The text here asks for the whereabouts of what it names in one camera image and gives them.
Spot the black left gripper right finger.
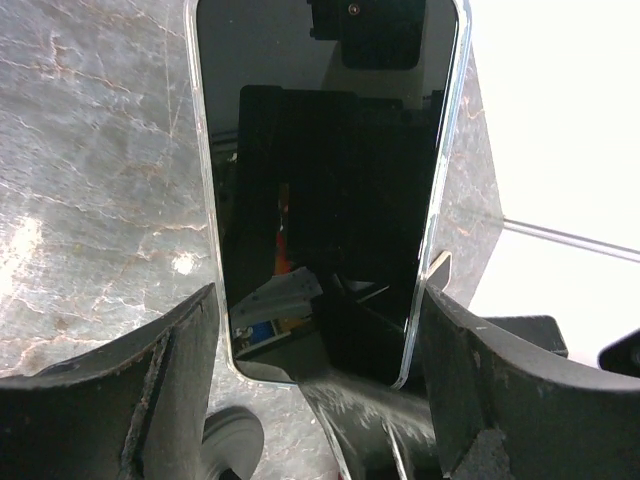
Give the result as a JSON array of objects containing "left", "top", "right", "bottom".
[{"left": 420, "top": 288, "right": 639, "bottom": 479}]

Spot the black folding phone stand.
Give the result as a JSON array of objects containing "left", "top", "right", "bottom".
[{"left": 485, "top": 315, "right": 568, "bottom": 358}]

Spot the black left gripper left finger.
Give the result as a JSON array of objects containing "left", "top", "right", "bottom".
[{"left": 1, "top": 284, "right": 219, "bottom": 479}]

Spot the black phone clear case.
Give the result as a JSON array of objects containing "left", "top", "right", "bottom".
[{"left": 187, "top": 1, "right": 471, "bottom": 388}]

